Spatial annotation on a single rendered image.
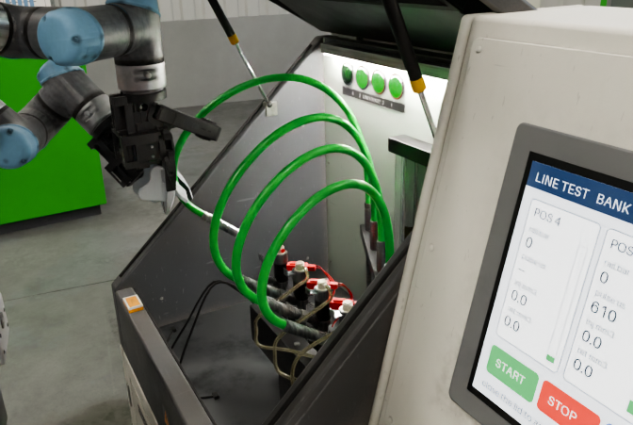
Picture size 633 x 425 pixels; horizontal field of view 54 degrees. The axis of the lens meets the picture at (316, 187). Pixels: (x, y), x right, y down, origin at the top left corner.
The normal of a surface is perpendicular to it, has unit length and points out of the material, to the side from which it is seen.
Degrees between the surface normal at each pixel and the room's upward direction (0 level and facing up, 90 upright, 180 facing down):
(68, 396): 0
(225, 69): 90
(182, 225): 90
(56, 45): 90
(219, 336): 0
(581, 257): 76
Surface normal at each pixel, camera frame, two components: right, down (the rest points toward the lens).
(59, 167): 0.50, 0.29
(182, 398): -0.03, -0.94
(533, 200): -0.85, -0.04
